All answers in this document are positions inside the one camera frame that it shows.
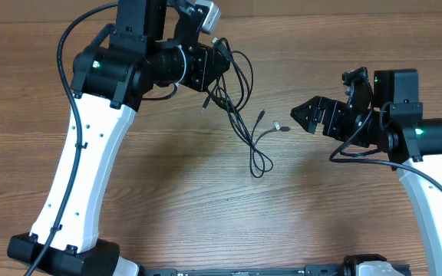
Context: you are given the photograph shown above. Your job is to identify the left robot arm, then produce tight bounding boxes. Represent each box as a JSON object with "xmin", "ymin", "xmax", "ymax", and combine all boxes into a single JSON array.
[{"xmin": 7, "ymin": 0, "xmax": 230, "ymax": 276}]

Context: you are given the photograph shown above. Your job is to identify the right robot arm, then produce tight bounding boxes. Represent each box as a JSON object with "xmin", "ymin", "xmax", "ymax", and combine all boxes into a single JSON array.
[{"xmin": 290, "ymin": 67, "xmax": 442, "ymax": 275}]

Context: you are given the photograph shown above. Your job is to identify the black cable bundle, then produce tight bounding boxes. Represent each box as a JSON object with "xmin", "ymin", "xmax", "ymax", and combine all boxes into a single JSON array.
[{"xmin": 200, "ymin": 37, "xmax": 292, "ymax": 179}]

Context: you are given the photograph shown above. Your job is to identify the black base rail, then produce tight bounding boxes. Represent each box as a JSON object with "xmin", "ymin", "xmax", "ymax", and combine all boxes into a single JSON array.
[{"xmin": 140, "ymin": 263, "xmax": 412, "ymax": 276}]

